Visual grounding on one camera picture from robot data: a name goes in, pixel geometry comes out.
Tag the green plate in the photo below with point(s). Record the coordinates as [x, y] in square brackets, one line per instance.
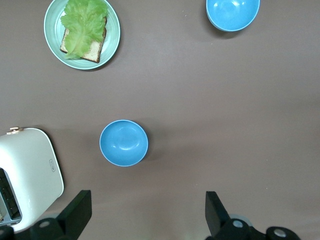
[53, 30]

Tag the blue bowl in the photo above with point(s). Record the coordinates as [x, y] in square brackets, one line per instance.
[232, 15]
[123, 143]

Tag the white bread slice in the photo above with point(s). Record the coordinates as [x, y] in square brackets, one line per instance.
[93, 51]

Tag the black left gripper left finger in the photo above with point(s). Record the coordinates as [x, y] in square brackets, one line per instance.
[75, 217]

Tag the cream toaster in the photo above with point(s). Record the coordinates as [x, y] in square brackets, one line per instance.
[32, 170]

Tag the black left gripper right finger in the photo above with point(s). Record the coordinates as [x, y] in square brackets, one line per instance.
[217, 215]

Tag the green lettuce leaf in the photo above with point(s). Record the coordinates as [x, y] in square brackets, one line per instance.
[82, 27]

